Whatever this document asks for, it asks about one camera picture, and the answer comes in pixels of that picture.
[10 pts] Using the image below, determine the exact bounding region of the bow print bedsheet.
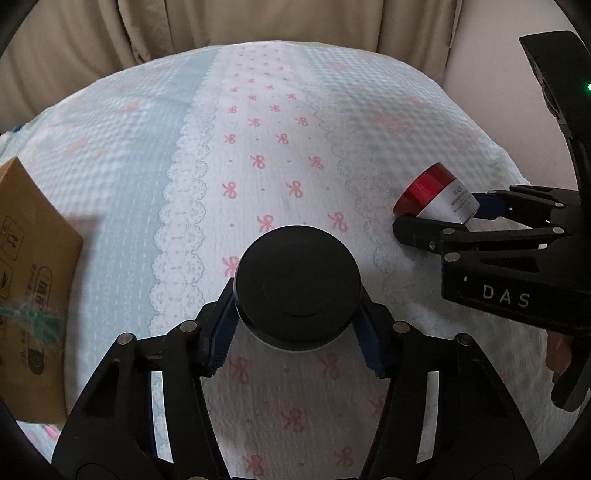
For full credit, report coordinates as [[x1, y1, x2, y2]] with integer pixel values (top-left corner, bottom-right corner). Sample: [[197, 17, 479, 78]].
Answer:
[[0, 39, 583, 480]]

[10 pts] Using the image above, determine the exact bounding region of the black lid jar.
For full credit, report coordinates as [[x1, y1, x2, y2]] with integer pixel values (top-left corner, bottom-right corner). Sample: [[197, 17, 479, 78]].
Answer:
[[233, 224, 363, 354]]

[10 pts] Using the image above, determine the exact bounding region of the red lid white jar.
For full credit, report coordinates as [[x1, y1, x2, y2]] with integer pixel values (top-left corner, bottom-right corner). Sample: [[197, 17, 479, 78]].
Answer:
[[392, 164, 481, 227]]

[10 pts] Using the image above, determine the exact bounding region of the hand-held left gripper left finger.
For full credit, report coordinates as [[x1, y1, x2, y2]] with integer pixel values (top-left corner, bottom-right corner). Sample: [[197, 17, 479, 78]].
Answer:
[[52, 279, 241, 480]]

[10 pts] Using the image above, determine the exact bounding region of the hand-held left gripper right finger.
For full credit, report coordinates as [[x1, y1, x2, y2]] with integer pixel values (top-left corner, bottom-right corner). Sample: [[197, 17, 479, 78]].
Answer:
[[353, 302, 541, 480]]

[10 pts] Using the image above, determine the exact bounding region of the cardboard box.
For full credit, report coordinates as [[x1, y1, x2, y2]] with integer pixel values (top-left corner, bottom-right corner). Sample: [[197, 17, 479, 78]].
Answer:
[[0, 156, 85, 424]]

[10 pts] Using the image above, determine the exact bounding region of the beige curtain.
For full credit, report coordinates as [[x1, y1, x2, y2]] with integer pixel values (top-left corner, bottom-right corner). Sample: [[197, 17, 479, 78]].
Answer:
[[0, 0, 469, 95]]

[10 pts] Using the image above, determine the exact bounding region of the person's right hand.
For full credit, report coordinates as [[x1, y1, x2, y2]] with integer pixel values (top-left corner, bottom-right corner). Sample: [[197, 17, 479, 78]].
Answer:
[[545, 331, 576, 376]]

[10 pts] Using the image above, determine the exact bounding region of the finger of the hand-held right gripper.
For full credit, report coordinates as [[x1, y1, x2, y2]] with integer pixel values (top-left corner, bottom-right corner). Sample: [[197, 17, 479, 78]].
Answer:
[[472, 185, 580, 228], [392, 215, 567, 265]]

